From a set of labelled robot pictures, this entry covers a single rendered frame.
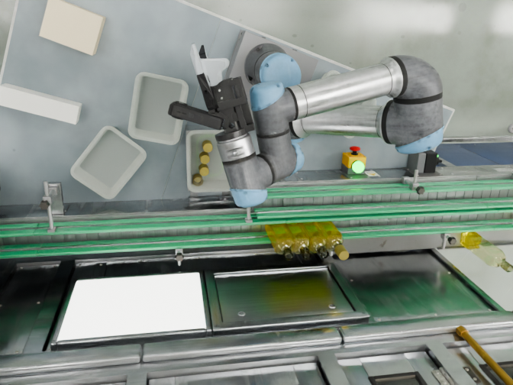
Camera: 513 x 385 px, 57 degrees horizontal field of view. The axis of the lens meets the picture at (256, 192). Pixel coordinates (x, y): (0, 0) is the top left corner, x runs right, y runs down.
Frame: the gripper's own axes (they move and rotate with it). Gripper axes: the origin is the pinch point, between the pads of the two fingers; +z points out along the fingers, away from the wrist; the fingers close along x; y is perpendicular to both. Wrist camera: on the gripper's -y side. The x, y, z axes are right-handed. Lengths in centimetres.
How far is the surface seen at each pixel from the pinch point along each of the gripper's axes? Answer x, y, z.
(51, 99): -54, -56, 0
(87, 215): -52, -58, -40
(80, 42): -53, -40, 13
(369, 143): -82, 44, -49
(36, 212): -53, -75, -34
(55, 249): -45, -69, -46
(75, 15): -52, -39, 21
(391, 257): -71, 41, -92
